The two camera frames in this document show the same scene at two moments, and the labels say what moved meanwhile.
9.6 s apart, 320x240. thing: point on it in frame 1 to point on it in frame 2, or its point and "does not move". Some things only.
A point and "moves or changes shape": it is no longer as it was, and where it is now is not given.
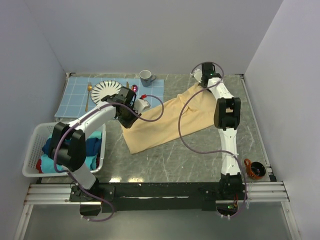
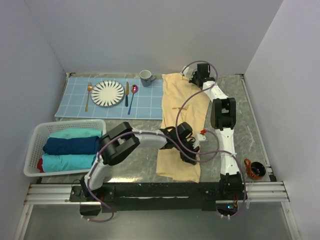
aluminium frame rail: (256, 193) does not move
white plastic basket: (37, 137) does not move
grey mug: (146, 77) does not move
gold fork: (89, 88) does not move
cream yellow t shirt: (192, 109) moves or changes shape
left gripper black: (128, 124) to (187, 159)
